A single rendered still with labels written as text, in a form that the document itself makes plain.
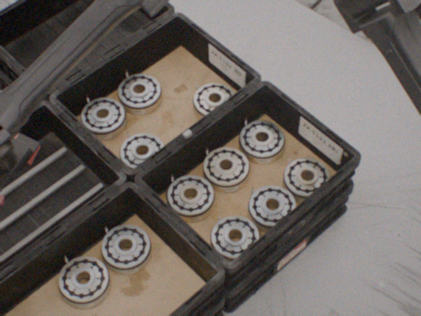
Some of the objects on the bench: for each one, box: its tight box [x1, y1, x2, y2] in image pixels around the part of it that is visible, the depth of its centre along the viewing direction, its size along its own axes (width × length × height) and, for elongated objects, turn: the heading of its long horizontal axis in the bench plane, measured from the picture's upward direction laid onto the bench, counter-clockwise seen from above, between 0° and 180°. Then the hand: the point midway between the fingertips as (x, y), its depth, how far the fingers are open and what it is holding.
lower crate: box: [222, 184, 354, 313], centre depth 180 cm, size 40×30×12 cm
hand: (14, 180), depth 154 cm, fingers open, 9 cm apart
